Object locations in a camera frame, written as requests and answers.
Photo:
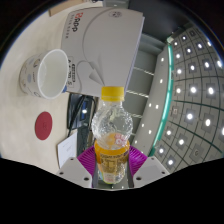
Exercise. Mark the small blue cap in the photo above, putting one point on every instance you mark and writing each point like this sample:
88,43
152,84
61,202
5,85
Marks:
64,88

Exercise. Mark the flat round red coaster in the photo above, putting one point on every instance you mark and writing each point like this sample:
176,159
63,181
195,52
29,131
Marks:
43,125

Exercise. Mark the white printed paper cup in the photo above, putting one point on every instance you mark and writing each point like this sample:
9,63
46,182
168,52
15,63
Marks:
50,73

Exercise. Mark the ceiling lights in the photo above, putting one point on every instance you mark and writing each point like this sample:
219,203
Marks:
193,89

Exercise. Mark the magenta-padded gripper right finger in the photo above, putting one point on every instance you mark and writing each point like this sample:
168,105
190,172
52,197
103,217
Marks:
150,170

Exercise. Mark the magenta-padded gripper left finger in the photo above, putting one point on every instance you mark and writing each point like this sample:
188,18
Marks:
75,171

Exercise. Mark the clear bottle with yellow cap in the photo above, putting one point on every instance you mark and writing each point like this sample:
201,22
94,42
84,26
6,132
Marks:
111,133

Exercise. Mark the white copy paper package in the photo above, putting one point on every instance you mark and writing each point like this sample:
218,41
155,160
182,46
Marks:
103,43

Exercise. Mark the black desk device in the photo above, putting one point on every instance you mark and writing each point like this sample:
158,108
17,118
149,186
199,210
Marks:
78,111

